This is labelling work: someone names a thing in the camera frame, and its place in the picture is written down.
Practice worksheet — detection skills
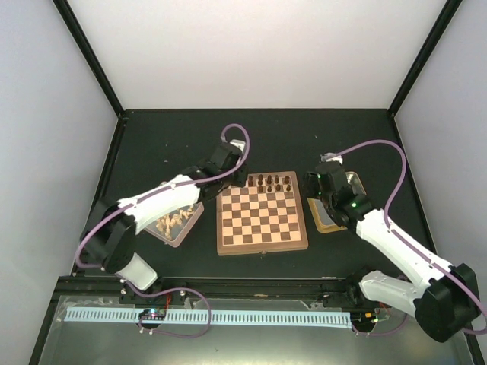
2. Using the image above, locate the right circuit board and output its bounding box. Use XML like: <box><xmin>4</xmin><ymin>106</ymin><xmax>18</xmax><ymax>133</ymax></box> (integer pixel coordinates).
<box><xmin>350</xmin><ymin>312</ymin><xmax>390</xmax><ymax>325</ymax></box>

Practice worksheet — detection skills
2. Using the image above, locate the gold metal tin tray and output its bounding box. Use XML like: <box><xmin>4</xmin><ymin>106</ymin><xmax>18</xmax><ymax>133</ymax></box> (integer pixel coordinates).
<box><xmin>307</xmin><ymin>171</ymin><xmax>366</xmax><ymax>234</ymax></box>

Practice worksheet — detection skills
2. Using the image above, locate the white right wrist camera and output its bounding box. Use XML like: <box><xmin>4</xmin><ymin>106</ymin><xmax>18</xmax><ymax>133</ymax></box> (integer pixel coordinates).
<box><xmin>320</xmin><ymin>153</ymin><xmax>343</xmax><ymax>165</ymax></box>

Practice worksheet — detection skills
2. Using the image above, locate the black frame post left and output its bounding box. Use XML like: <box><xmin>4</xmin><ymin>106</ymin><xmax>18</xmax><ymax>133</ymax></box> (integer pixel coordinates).
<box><xmin>53</xmin><ymin>0</ymin><xmax>124</xmax><ymax>117</ymax></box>

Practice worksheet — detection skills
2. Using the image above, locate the black mounting rail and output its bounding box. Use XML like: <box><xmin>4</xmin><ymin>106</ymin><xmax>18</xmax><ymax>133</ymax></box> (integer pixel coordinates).
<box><xmin>53</xmin><ymin>276</ymin><xmax>376</xmax><ymax>308</ymax></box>

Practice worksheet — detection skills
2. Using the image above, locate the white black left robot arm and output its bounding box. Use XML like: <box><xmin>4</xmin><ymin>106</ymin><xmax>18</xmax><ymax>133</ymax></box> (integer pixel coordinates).
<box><xmin>75</xmin><ymin>139</ymin><xmax>249</xmax><ymax>303</ymax></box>

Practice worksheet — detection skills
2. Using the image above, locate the black frame post right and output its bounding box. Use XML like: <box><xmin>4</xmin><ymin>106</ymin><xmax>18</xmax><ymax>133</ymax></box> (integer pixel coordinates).
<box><xmin>387</xmin><ymin>0</ymin><xmax>463</xmax><ymax>117</ymax></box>

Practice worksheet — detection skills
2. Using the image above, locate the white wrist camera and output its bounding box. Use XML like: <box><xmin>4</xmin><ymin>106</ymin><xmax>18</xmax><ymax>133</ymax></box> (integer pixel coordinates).
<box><xmin>320</xmin><ymin>153</ymin><xmax>343</xmax><ymax>165</ymax></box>
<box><xmin>230</xmin><ymin>139</ymin><xmax>247</xmax><ymax>153</ymax></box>

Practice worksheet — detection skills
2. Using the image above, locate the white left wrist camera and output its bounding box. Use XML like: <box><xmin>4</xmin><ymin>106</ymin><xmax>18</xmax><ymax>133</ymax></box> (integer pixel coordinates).
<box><xmin>230</xmin><ymin>139</ymin><xmax>247</xmax><ymax>153</ymax></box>

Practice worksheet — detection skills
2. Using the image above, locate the light blue cable duct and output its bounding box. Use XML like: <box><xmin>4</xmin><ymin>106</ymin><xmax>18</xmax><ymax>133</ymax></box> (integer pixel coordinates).
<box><xmin>64</xmin><ymin>307</ymin><xmax>352</xmax><ymax>329</ymax></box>

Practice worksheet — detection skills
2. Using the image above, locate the wooden chess board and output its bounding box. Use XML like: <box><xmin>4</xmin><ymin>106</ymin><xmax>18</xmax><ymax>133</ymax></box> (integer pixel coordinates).
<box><xmin>216</xmin><ymin>171</ymin><xmax>309</xmax><ymax>256</ymax></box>

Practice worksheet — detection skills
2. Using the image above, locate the circuit board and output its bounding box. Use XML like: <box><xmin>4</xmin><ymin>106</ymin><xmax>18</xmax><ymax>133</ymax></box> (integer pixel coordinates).
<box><xmin>350</xmin><ymin>312</ymin><xmax>390</xmax><ymax>325</ymax></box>
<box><xmin>138</xmin><ymin>309</ymin><xmax>166</xmax><ymax>321</ymax></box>

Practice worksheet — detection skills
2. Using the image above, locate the left circuit board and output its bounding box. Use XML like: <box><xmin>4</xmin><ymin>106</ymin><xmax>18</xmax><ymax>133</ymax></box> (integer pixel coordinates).
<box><xmin>138</xmin><ymin>309</ymin><xmax>166</xmax><ymax>321</ymax></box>

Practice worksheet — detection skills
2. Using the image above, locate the light wooden chess pieces pile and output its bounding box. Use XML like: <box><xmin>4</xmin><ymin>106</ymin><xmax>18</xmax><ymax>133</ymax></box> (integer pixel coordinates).
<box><xmin>151</xmin><ymin>205</ymin><xmax>196</xmax><ymax>244</ymax></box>

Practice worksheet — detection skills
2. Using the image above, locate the pink metal tin tray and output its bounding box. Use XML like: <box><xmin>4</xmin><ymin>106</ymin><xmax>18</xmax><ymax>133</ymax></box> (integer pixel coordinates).
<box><xmin>145</xmin><ymin>202</ymin><xmax>204</xmax><ymax>248</ymax></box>

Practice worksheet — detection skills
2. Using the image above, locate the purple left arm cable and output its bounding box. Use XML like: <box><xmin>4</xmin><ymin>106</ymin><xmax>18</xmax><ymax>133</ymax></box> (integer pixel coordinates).
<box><xmin>75</xmin><ymin>124</ymin><xmax>251</xmax><ymax>271</ymax></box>

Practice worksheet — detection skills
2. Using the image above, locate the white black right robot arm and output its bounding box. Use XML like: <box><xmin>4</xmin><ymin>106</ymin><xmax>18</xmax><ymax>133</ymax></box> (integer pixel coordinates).
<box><xmin>304</xmin><ymin>161</ymin><xmax>482</xmax><ymax>343</ymax></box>

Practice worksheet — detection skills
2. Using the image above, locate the black frame post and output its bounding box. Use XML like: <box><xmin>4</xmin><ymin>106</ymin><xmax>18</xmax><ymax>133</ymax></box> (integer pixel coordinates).
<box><xmin>387</xmin><ymin>0</ymin><xmax>463</xmax><ymax>117</ymax></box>
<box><xmin>53</xmin><ymin>0</ymin><xmax>124</xmax><ymax>117</ymax></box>

